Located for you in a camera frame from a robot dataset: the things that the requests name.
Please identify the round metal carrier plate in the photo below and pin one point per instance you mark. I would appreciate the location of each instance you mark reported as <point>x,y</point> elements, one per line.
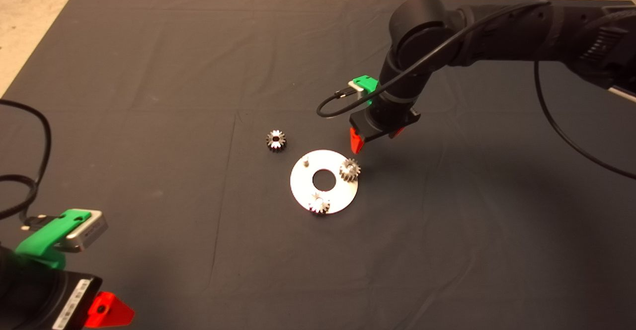
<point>303,191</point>

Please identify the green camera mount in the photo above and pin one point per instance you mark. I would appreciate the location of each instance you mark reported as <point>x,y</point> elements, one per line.
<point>44,233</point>
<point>366,84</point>

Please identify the small steel planetary gear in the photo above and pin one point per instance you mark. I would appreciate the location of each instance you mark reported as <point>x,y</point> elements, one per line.
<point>318,206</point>
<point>271,144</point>
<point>348,173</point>

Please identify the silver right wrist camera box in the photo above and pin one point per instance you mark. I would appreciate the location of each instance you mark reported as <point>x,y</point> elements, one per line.
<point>355,88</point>

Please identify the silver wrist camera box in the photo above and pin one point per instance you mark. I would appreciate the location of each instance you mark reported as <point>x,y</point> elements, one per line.
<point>355,88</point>
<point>92,233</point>

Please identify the green left camera mount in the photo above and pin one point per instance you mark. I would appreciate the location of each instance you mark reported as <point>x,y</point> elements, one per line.
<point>44,233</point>

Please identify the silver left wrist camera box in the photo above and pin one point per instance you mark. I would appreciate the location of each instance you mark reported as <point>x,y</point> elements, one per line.
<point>92,233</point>

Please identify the dark grey table cloth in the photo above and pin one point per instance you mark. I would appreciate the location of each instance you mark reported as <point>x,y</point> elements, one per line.
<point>198,71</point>

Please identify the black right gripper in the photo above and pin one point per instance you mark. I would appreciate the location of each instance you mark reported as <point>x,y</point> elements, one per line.
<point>385,121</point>

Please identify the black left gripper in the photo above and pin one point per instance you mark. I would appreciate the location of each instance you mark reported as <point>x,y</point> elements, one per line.
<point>44,300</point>

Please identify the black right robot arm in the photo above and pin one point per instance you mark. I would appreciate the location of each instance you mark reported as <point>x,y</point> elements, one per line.
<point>521,27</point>

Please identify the green right camera mount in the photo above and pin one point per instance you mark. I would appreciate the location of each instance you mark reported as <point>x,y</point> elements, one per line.
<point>366,84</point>

